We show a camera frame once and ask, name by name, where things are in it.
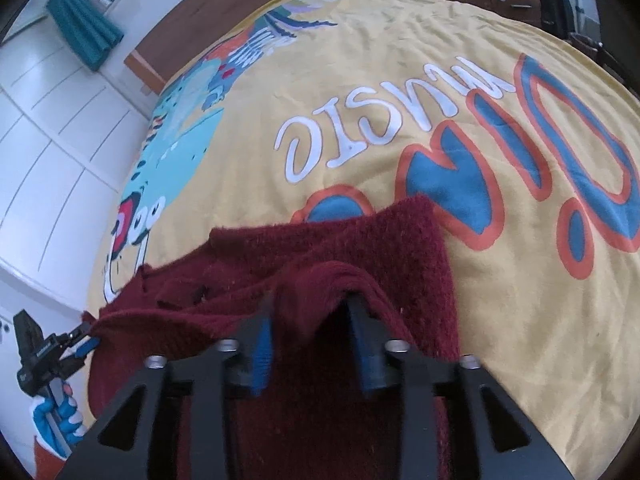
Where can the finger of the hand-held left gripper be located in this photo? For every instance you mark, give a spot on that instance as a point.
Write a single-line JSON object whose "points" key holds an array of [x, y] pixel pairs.
{"points": [[89, 346], [80, 334]]}

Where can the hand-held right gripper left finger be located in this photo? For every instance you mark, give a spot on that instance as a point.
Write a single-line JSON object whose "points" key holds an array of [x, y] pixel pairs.
{"points": [[260, 355]]}

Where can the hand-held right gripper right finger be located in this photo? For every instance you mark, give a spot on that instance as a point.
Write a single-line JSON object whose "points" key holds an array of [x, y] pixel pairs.
{"points": [[367, 355]]}

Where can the maroon knitted sweater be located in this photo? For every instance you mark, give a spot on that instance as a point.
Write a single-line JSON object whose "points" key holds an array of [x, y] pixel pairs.
{"points": [[380, 250]]}

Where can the person's left forearm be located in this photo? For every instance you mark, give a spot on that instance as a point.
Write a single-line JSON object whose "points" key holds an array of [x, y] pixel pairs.
{"points": [[47, 460]]}

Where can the person's left hand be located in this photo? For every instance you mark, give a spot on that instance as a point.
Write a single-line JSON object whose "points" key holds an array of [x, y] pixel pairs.
{"points": [[67, 417]]}

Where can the white wardrobe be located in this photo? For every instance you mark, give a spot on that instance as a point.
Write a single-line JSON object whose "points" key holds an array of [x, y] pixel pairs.
{"points": [[60, 160]]}

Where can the yellow printed blanket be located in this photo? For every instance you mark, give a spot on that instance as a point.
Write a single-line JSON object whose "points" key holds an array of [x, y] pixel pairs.
{"points": [[400, 60]]}

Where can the teal curtain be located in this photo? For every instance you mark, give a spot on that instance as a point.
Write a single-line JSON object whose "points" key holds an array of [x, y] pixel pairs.
{"points": [[85, 25]]}

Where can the wooden headboard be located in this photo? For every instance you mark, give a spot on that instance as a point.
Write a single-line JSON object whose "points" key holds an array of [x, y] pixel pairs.
{"points": [[200, 15]]}

